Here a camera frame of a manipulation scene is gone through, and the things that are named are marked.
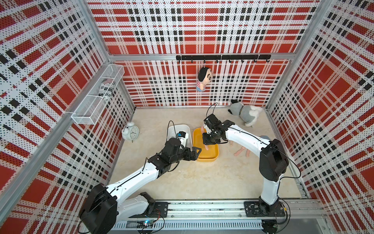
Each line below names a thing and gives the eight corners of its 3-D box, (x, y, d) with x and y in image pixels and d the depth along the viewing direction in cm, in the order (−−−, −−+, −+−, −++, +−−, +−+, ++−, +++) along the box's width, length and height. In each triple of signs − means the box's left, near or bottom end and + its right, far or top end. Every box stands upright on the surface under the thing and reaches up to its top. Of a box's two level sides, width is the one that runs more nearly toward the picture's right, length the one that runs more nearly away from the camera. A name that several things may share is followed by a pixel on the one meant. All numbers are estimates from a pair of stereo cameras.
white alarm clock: (126, 141, 101) (120, 132, 93) (134, 130, 107) (128, 121, 99) (133, 143, 100) (127, 134, 91) (141, 132, 106) (136, 122, 98)
